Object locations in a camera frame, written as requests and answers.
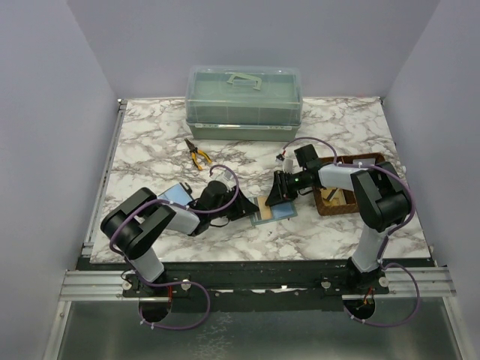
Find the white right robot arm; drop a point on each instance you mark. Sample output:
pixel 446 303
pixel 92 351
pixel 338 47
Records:
pixel 383 200

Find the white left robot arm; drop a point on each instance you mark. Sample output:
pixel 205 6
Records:
pixel 135 225

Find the yellow handled pliers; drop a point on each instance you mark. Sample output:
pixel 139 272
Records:
pixel 195 153

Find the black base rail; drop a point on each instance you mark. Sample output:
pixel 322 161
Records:
pixel 255 286

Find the brown woven basket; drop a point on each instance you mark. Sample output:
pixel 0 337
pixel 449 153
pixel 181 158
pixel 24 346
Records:
pixel 351 204

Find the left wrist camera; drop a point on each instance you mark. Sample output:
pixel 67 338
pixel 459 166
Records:
pixel 226 178

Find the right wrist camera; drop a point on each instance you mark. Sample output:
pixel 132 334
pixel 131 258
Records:
pixel 285 162

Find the green clear-lid storage box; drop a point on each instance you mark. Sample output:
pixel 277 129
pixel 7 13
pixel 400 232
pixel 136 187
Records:
pixel 244 103

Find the light green card holder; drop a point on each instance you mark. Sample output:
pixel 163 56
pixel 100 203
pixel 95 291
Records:
pixel 280 212

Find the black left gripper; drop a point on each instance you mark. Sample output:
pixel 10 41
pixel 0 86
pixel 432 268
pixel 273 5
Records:
pixel 235 206

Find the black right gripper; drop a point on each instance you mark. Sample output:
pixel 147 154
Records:
pixel 280 186

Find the gold magnetic stripe card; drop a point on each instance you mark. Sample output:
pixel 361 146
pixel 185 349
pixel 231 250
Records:
pixel 265 212

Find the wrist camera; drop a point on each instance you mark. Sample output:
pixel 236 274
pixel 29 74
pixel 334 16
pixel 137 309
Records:
pixel 285 162
pixel 226 178

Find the aluminium frame rail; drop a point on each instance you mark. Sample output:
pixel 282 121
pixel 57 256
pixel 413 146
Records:
pixel 79 285

